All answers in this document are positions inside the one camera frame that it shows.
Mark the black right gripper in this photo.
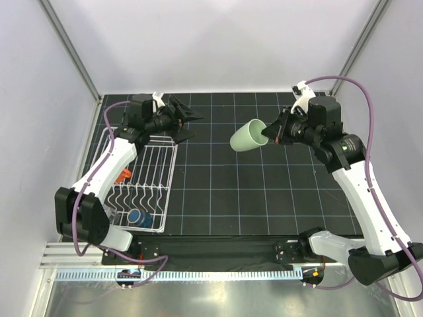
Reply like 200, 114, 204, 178
261, 106, 321, 147

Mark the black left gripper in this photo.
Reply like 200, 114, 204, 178
145, 96, 204, 144

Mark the light green cup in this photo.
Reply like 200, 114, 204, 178
230, 119, 269, 152

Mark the orange mug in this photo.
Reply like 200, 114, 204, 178
115, 168, 132, 184

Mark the clear drinking glass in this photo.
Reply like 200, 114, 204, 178
103, 205, 120, 225

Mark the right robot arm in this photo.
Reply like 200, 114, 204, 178
262, 105, 422, 285

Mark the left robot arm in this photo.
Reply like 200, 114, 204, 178
54, 94, 204, 265

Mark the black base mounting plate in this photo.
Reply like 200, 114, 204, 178
100, 234, 340, 272

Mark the white wire dish rack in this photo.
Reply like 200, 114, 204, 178
103, 135, 178, 233

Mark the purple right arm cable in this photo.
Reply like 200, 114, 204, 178
303, 75, 423, 302

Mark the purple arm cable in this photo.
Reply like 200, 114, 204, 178
71, 100, 169, 293
303, 75, 423, 302

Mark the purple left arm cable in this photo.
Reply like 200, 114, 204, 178
71, 100, 169, 293

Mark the left aluminium frame post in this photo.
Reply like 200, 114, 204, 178
37, 0, 101, 103

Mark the aluminium frame post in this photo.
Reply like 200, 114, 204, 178
338, 0, 392, 77
37, 0, 101, 103

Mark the white slotted cable duct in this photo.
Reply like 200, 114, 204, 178
54, 267, 303, 283

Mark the right aluminium frame post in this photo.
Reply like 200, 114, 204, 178
338, 0, 392, 77

